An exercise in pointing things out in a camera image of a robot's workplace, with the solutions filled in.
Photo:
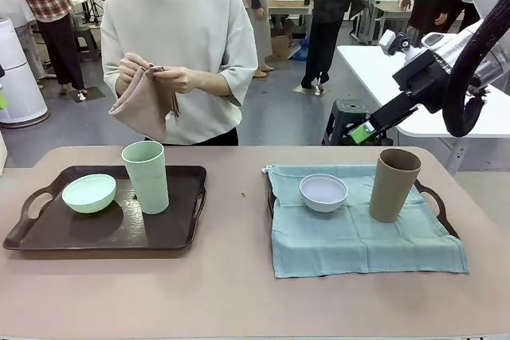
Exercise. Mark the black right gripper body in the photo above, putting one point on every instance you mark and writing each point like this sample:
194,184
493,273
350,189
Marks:
426,81

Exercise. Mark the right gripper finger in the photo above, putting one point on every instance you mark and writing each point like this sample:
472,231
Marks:
392,123
364,133

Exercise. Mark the brown tall cup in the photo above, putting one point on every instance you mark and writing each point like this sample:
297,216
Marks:
392,192

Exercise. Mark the white bowl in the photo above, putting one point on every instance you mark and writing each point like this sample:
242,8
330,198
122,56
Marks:
323,196

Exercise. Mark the teal cloth mat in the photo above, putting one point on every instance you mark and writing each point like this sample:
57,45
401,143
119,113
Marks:
318,244

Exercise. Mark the pink cloth mat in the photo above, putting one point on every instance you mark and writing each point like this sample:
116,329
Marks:
143,109

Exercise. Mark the person's right forearm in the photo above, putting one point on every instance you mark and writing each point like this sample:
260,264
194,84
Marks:
121,85

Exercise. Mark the person's left forearm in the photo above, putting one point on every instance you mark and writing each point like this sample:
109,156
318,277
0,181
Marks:
215,83

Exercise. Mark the person's left hand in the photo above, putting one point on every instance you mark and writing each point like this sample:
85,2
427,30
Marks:
181,79

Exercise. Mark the person's right hand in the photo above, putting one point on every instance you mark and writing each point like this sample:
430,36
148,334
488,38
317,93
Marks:
133,65

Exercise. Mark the dark green plastic stool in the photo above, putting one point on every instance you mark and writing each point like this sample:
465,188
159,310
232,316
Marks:
346,117

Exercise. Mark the white side table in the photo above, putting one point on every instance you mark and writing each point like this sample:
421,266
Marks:
370,73

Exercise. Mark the cardboard box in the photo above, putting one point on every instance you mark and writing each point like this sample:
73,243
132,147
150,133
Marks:
279,47

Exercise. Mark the person in black patterned top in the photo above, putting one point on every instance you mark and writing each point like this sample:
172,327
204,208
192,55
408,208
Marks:
330,5

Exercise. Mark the background work desk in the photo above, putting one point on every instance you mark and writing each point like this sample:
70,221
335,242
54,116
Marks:
291,7

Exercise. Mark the person in cream shirt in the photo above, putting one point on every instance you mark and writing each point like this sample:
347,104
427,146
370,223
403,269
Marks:
179,17

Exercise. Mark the pale green tall cup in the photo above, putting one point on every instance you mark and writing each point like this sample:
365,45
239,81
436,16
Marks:
149,184

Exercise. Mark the pale green bowl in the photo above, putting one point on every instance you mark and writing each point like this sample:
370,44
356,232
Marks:
89,196

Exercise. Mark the grey plastic stool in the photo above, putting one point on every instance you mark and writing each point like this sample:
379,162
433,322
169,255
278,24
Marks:
87,41

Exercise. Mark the person in plaid shirt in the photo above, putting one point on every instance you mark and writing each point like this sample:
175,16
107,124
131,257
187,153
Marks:
52,5

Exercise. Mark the white air purifier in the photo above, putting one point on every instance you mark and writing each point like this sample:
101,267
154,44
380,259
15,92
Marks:
20,77

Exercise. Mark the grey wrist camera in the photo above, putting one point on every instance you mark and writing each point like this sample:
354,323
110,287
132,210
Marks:
398,45

